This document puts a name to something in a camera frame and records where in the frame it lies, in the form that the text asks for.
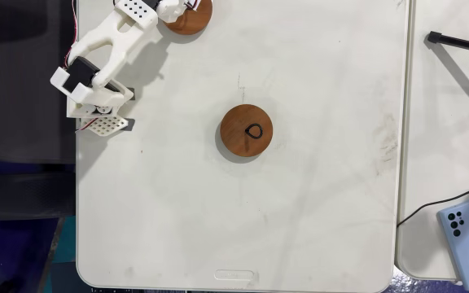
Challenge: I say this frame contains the wide mesh back office chair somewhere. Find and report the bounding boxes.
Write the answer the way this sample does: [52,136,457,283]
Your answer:
[0,0,77,164]

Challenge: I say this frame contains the plain wooden lid black loop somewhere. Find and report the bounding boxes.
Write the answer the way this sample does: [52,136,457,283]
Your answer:
[219,103,274,158]

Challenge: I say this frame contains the thin black cable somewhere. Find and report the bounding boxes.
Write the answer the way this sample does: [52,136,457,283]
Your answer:
[396,186,469,227]

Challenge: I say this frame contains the wooden lid with red cross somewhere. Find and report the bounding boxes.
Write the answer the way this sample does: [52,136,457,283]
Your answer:
[163,0,213,36]

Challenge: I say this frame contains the grey cushion office chair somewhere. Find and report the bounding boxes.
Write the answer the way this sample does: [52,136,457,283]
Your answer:
[0,173,77,223]

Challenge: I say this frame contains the long red servo wire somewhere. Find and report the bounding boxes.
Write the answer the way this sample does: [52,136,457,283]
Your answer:
[63,0,79,68]

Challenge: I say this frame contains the black rod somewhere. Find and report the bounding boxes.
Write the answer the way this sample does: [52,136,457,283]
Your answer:
[426,30,469,56]

